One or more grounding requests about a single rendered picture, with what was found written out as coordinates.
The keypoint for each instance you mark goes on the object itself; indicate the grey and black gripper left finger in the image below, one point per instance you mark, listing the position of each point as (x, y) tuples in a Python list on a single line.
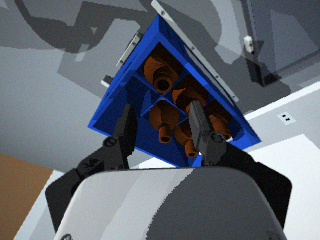
[(110, 156)]

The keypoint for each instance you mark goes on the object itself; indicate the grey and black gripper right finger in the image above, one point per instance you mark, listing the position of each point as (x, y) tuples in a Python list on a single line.
[(213, 146)]

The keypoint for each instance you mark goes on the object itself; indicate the black shallow tray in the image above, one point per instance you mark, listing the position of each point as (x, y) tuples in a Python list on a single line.
[(285, 36)]

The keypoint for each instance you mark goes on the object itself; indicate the blue plastic crate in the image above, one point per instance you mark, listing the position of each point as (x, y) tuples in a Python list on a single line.
[(135, 89)]

